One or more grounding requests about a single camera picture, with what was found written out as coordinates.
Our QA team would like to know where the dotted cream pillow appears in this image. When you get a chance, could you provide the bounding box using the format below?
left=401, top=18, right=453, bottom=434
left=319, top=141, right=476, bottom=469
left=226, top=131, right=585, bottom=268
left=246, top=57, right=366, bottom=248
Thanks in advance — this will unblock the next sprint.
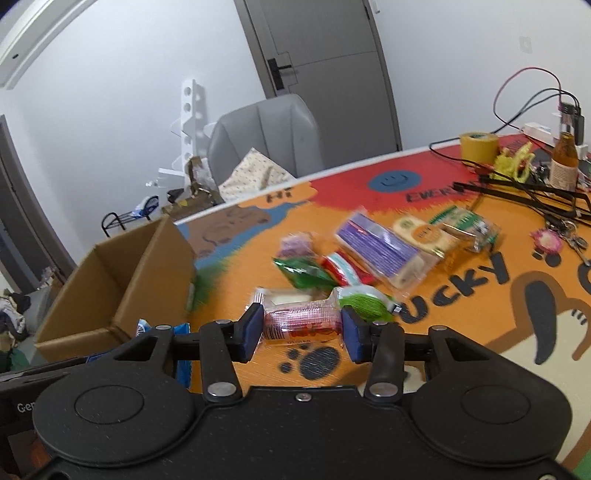
left=218, top=147, right=297, bottom=202

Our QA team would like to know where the black charger device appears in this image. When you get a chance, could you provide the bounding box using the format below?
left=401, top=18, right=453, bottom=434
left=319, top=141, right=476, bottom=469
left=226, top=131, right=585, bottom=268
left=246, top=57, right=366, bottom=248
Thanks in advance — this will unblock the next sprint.
left=558, top=91, right=585, bottom=133

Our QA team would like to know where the blue snack packet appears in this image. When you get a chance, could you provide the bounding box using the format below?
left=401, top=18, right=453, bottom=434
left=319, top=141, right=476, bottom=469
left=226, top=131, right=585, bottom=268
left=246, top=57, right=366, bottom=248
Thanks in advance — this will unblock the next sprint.
left=135, top=319, right=192, bottom=389

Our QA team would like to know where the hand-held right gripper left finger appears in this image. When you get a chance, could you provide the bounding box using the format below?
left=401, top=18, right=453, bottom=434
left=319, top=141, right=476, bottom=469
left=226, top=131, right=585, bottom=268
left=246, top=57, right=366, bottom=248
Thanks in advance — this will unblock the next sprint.
left=110, top=305, right=267, bottom=402

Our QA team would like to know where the purple biscuit packet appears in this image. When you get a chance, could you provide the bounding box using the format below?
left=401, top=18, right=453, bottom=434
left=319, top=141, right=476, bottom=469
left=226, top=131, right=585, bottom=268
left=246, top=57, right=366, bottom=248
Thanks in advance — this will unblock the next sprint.
left=334, top=209, right=438, bottom=297

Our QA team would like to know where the black cable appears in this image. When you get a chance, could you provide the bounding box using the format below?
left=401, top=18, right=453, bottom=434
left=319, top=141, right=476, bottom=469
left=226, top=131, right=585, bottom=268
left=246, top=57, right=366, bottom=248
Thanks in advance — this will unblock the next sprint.
left=429, top=88, right=566, bottom=163

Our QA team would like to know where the colourful printed table mat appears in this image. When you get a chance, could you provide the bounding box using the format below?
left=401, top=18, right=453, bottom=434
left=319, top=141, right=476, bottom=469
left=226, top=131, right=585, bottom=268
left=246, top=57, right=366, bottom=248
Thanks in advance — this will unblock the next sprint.
left=175, top=131, right=591, bottom=480

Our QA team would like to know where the blue and white bag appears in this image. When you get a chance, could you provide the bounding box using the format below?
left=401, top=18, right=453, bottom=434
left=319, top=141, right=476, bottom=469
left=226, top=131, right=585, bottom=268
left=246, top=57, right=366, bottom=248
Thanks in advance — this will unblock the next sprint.
left=130, top=195, right=161, bottom=219

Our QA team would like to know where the small purple snack packet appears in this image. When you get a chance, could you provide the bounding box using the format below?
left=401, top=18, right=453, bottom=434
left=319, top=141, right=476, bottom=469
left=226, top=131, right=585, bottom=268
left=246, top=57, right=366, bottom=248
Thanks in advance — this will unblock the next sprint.
left=281, top=232, right=315, bottom=260

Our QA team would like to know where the grey door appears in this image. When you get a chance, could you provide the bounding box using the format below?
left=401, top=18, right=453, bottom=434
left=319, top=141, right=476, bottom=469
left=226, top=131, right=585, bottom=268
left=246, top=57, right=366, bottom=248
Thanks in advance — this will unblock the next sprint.
left=235, top=0, right=403, bottom=179

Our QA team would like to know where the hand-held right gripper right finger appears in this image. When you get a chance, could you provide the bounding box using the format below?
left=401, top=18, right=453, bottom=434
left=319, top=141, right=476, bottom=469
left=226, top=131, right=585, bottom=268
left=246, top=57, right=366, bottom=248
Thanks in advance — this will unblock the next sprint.
left=341, top=306, right=498, bottom=402

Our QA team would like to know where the bunch of keys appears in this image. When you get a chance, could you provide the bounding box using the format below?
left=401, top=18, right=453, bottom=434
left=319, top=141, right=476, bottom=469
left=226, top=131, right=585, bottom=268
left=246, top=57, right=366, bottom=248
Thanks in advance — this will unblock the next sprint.
left=546, top=218, right=591, bottom=267

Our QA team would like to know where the green and white snack packet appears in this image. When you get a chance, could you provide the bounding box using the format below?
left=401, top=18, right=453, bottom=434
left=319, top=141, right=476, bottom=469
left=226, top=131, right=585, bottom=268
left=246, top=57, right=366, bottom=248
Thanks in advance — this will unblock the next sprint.
left=333, top=284, right=403, bottom=322

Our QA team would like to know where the red and white snack packet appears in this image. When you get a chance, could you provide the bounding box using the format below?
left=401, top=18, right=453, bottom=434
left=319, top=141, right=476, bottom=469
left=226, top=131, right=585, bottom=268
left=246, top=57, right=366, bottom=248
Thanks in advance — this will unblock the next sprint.
left=320, top=250, right=376, bottom=288

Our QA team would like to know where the red cable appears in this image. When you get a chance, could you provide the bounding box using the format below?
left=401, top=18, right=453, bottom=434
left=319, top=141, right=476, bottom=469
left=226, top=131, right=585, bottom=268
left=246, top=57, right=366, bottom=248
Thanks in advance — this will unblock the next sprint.
left=493, top=67, right=565, bottom=121

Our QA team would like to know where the white power strip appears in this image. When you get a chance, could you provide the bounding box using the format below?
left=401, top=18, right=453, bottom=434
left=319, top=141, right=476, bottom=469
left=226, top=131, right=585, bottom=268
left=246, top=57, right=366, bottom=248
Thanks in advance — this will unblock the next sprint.
left=521, top=121, right=591, bottom=149

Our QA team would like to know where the cardboard box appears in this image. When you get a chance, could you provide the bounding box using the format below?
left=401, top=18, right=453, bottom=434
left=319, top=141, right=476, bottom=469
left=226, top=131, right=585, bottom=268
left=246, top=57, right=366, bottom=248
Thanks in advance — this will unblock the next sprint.
left=34, top=214, right=198, bottom=364

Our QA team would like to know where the brown glass bottle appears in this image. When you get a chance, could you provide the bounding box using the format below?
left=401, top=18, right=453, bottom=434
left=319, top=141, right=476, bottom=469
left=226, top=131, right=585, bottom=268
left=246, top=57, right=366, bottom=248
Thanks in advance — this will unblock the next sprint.
left=549, top=131, right=581, bottom=193

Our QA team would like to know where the grey chair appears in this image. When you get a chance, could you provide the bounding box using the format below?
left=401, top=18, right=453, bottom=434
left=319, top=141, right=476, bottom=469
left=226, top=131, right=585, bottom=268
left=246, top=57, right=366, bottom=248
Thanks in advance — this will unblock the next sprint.
left=207, top=93, right=325, bottom=186

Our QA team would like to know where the pile of clothes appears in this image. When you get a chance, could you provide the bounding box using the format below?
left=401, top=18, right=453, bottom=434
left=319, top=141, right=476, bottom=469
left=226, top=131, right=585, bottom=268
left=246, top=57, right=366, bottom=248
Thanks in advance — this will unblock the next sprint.
left=0, top=287, right=52, bottom=343

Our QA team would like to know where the black door handle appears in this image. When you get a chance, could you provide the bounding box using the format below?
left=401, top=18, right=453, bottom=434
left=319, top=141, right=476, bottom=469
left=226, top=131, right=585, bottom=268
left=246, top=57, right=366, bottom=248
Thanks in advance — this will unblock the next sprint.
left=267, top=57, right=293, bottom=92

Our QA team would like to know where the pink keychain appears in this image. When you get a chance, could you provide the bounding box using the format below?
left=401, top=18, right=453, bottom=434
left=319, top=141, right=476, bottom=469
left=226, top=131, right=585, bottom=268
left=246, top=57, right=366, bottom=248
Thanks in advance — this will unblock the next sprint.
left=530, top=227, right=565, bottom=260

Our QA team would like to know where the red wafer packet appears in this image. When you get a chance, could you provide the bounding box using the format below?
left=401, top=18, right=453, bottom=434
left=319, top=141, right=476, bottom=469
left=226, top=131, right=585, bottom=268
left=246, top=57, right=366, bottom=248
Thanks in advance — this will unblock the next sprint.
left=260, top=299, right=345, bottom=348

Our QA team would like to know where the black shoe rack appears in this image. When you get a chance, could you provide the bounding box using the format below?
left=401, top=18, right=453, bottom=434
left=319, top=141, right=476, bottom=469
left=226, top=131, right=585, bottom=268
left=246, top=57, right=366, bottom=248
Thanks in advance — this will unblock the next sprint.
left=99, top=209, right=156, bottom=239

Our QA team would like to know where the yellow tape roll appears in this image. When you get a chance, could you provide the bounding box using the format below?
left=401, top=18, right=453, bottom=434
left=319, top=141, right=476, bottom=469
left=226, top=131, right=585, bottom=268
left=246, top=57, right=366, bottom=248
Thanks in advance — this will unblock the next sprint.
left=459, top=131, right=500, bottom=165

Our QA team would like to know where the green cracker packet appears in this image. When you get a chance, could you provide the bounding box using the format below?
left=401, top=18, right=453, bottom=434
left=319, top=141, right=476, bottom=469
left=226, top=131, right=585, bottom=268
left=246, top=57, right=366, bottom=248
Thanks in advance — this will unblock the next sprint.
left=433, top=204, right=502, bottom=256

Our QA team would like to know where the yellow cracker packet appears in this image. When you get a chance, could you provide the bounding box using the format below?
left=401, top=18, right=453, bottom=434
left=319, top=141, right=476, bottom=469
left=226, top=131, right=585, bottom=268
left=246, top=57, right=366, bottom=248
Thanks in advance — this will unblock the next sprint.
left=392, top=213, right=459, bottom=260

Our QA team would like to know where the yellow plastic toy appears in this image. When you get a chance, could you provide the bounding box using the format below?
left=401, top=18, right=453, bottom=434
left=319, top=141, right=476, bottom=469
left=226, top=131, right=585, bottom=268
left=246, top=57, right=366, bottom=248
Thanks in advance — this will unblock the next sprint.
left=493, top=142, right=535, bottom=182

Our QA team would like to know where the white rack with holes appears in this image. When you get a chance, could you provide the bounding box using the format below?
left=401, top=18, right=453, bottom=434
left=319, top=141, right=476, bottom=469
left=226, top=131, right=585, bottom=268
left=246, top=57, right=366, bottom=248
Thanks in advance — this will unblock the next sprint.
left=156, top=78, right=214, bottom=188

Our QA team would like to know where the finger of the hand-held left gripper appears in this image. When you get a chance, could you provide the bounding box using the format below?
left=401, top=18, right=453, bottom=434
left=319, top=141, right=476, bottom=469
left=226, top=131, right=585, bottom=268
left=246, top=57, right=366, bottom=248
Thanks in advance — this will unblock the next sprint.
left=0, top=338, right=139, bottom=383

